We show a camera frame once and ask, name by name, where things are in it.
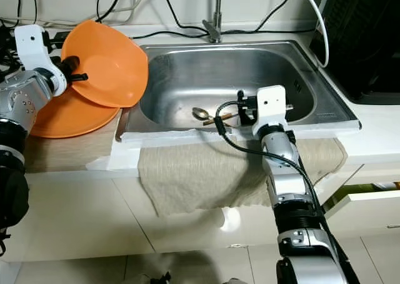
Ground wooden chopstick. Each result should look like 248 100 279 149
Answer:
203 113 233 127

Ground orange plastic bowl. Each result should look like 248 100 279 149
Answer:
61 19 149 108

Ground orange plastic plate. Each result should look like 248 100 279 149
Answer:
28 90 123 139

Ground black kitchen appliance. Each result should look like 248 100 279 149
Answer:
319 0 400 106

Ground stainless steel sink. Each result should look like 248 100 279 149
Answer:
117 40 363 134

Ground golden metal spoon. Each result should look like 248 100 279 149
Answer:
192 106 226 123

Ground beige hanging towel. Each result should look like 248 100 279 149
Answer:
137 137 349 217

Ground steel faucet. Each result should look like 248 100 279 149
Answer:
202 0 226 44

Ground white cabinet door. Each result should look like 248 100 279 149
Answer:
128 171 282 253
25 171 144 260

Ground white drawer front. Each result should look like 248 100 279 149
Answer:
325 183 400 222

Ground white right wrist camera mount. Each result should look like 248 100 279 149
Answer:
252 85 289 138

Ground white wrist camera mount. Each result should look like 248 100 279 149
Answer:
252 85 289 138
14 24 67 98

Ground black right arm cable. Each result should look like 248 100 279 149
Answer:
214 101 344 260

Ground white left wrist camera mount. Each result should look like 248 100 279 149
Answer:
14 24 67 98

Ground white appliance hose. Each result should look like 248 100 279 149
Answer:
297 0 331 68

